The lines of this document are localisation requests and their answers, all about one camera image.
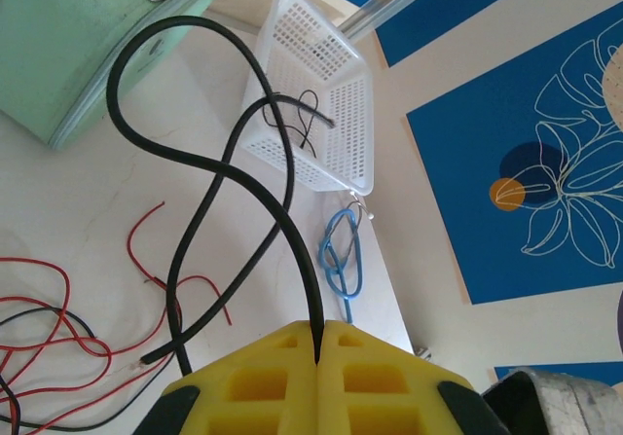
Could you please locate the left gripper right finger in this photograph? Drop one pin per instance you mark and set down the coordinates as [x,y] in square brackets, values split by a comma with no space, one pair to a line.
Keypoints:
[375,386]

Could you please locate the blue stethoscope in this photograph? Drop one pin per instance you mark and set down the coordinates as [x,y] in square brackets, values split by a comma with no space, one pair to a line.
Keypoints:
[340,284]

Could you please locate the mint green zip case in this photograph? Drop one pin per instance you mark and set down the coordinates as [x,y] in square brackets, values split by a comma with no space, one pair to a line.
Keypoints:
[58,55]

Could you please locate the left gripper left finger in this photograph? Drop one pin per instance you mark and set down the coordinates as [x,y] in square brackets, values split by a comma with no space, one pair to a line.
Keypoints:
[253,386]

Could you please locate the aluminium frame post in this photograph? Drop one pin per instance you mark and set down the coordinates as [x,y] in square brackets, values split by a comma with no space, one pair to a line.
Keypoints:
[379,7]

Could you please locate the white perforated plastic basket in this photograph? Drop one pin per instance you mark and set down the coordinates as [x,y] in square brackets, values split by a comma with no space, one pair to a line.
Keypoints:
[340,99]

